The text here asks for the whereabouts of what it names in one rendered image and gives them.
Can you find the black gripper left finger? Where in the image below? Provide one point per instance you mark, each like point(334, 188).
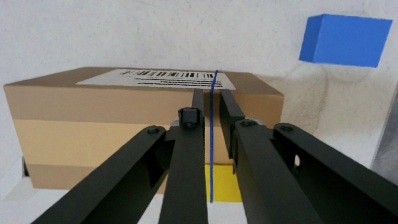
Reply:
point(121, 188)

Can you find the brown cardboard box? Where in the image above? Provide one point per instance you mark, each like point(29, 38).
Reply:
point(70, 122)

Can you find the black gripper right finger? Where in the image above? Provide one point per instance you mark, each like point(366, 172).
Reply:
point(340, 189)

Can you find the blue rectangular block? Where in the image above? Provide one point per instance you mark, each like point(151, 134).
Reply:
point(344, 40)

